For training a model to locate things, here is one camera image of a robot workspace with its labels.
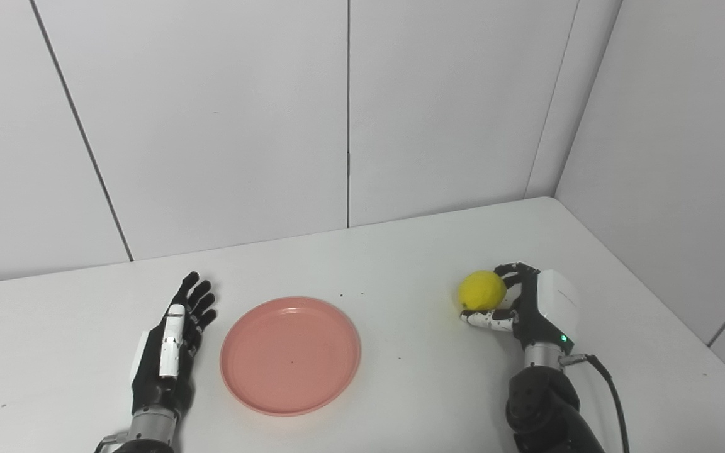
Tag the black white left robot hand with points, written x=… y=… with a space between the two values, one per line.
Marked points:
x=151 y=371

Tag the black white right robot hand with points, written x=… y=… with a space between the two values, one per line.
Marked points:
x=545 y=314

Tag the yellow lemon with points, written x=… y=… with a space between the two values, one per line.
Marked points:
x=481 y=290

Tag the pink round plate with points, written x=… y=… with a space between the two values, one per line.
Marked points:
x=290 y=355

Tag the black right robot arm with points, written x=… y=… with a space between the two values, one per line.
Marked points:
x=545 y=409

